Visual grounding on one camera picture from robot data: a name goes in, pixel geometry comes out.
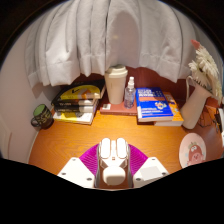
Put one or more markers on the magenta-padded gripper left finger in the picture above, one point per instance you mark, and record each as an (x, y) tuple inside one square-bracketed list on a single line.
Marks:
[(75, 171)]

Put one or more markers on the round pink cartoon mouse pad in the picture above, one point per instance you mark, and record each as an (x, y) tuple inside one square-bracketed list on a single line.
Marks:
[(191, 150)]

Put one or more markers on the blue book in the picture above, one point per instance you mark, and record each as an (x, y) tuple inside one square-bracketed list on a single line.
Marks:
[(152, 103)]

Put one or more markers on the yellow and black book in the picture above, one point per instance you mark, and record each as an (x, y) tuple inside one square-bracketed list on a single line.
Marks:
[(81, 91)]

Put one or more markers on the white flat device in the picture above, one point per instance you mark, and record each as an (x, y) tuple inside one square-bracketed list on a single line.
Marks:
[(221, 126)]

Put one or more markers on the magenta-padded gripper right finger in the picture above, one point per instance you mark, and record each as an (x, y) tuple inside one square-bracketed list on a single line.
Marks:
[(151, 171)]

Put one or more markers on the white pleated curtain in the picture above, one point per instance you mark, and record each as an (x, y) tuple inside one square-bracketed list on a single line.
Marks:
[(110, 33)]

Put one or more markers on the orange book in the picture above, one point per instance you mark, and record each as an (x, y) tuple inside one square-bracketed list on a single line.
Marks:
[(176, 115)]

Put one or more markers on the white flower bouquet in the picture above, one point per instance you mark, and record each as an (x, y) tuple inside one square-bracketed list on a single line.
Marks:
[(205, 68)]

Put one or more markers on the white ceramic vase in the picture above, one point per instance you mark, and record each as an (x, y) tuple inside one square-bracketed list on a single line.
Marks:
[(195, 108)]

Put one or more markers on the cream tumbler with lid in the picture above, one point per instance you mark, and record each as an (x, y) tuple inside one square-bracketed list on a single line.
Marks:
[(116, 85)]

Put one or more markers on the dark green mug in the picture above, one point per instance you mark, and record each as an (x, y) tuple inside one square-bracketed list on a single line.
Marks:
[(43, 116)]

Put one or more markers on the clear spray bottle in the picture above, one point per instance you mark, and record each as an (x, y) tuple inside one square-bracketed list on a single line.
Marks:
[(129, 96)]

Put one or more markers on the white computer mouse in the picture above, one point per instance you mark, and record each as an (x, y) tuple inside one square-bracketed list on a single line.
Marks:
[(113, 163)]

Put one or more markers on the dark red book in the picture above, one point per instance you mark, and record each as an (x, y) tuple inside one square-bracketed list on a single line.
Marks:
[(116, 109)]

